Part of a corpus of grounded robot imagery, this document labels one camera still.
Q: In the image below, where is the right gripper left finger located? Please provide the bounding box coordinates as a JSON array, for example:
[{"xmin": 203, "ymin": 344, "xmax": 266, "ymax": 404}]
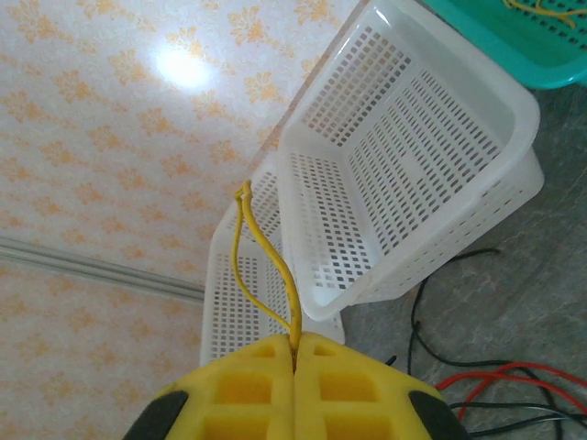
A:
[{"xmin": 121, "ymin": 334, "xmax": 295, "ymax": 440}]

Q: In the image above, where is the yellow cable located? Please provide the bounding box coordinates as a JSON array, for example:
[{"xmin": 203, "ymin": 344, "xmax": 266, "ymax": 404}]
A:
[
  {"xmin": 502, "ymin": 0, "xmax": 587, "ymax": 25},
  {"xmin": 233, "ymin": 179, "xmax": 304, "ymax": 368}
]

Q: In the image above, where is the white perforated plastic basket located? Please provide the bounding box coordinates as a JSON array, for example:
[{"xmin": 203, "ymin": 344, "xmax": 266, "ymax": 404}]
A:
[
  {"xmin": 276, "ymin": 0, "xmax": 546, "ymax": 322},
  {"xmin": 200, "ymin": 153, "xmax": 346, "ymax": 368}
]

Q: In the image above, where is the orange patterned backdrop cloth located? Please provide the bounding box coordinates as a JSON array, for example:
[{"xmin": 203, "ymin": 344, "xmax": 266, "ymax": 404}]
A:
[{"xmin": 0, "ymin": 0, "xmax": 368, "ymax": 440}]

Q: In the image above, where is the aluminium frame post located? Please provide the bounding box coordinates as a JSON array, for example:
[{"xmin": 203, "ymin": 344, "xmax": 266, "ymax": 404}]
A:
[{"xmin": 0, "ymin": 236, "xmax": 206, "ymax": 302}]

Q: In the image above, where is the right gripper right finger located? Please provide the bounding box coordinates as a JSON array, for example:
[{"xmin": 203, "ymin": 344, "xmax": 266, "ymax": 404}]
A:
[{"xmin": 292, "ymin": 333, "xmax": 471, "ymax": 440}]

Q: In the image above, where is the teal perforated plastic basket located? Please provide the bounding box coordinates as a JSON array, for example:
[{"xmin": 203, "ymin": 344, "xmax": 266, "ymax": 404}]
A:
[{"xmin": 421, "ymin": 0, "xmax": 587, "ymax": 92}]

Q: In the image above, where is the red cable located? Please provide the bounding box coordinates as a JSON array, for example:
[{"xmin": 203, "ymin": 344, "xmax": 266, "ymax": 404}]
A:
[{"xmin": 434, "ymin": 361, "xmax": 587, "ymax": 404}]

